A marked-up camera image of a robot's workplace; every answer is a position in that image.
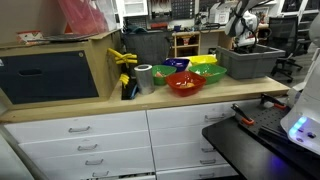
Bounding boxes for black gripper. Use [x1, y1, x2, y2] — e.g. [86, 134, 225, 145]
[234, 41, 258, 54]

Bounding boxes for green plastic bowl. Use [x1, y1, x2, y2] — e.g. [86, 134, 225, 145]
[188, 63, 228, 85]
[151, 64, 178, 86]

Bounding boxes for yellow plastic bowl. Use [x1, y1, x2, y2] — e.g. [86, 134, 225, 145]
[187, 54, 219, 67]

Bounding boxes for blue plastic bowl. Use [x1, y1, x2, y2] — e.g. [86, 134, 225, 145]
[162, 57, 191, 73]

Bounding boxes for red plastic bowl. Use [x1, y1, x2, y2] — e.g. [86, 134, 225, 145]
[165, 70, 207, 98]

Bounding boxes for gray plastic bin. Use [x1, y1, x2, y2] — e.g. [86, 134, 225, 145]
[215, 43, 287, 80]

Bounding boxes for wooden desk with cubbies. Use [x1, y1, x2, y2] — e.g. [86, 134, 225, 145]
[172, 23, 270, 58]

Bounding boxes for framed picture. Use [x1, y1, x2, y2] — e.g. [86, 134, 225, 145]
[257, 6, 270, 25]

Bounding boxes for black office chair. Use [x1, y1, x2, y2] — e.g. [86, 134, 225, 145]
[295, 13, 318, 56]
[266, 15, 304, 84]

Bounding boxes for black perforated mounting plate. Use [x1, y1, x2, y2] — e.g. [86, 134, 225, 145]
[234, 99, 293, 143]

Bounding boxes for black tool pegboard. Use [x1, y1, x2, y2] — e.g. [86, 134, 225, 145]
[149, 0, 196, 20]

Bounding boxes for dark gray fabric bin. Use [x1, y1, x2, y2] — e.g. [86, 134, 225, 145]
[122, 30, 173, 67]

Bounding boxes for shiny metal cylinder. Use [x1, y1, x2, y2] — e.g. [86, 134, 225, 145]
[133, 63, 156, 95]

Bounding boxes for black table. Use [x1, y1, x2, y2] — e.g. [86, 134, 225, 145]
[201, 114, 320, 180]

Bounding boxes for wooden cabinet with black panel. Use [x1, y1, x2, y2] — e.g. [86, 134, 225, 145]
[0, 29, 123, 111]

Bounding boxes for white drawer cabinet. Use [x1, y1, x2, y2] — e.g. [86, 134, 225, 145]
[3, 97, 268, 180]

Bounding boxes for pink plastic bag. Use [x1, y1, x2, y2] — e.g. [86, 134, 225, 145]
[57, 0, 118, 36]

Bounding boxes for orange and white carton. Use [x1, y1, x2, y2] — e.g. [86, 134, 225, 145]
[16, 30, 45, 45]

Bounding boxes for black clamp with orange handle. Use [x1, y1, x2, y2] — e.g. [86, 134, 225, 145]
[259, 93, 288, 111]
[230, 103, 256, 126]

